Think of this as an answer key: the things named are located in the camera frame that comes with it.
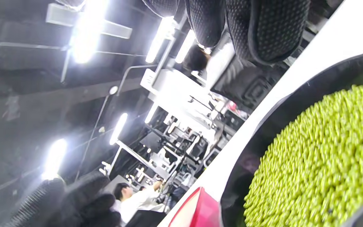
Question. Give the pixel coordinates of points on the person's right hand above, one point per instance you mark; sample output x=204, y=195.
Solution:
x=263, y=31

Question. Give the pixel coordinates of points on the black cast iron frying pan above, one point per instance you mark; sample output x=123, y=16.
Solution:
x=279, y=119

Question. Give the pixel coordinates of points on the green mung beans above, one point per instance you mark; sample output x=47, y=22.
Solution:
x=320, y=157

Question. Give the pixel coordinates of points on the pink plastic container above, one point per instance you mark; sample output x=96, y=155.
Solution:
x=209, y=210

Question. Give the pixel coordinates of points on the red plastic container lid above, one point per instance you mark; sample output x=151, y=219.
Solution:
x=184, y=209

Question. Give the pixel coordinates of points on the black office chair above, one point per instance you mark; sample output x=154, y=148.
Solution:
x=250, y=88

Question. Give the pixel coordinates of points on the white background desk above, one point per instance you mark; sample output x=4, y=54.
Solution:
x=175, y=91

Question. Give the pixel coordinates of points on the white ceiling panel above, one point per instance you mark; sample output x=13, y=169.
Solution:
x=115, y=30

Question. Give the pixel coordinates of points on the rows of ceiling lights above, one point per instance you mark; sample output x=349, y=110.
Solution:
x=87, y=31

